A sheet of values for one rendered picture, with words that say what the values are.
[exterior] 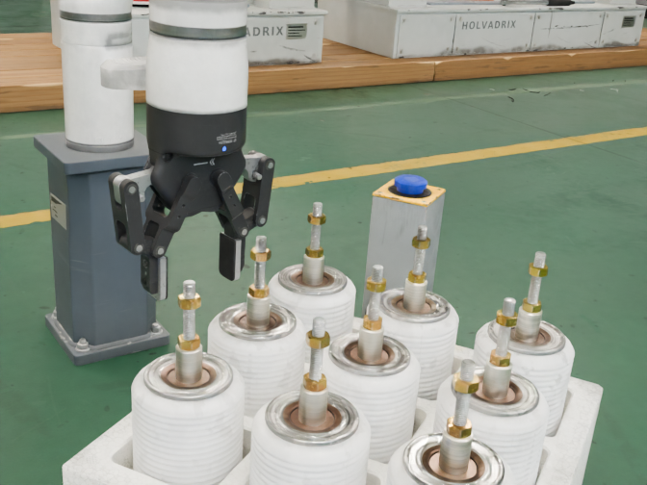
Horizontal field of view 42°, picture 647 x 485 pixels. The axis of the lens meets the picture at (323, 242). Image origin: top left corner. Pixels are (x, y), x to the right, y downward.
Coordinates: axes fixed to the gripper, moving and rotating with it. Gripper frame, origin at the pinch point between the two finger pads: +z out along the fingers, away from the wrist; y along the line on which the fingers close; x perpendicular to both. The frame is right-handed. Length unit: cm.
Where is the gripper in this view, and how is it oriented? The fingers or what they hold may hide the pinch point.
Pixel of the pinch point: (194, 271)
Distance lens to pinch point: 69.4
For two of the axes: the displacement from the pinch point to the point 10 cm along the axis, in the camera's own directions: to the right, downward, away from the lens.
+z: -0.7, 9.2, 3.8
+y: 7.6, -2.0, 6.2
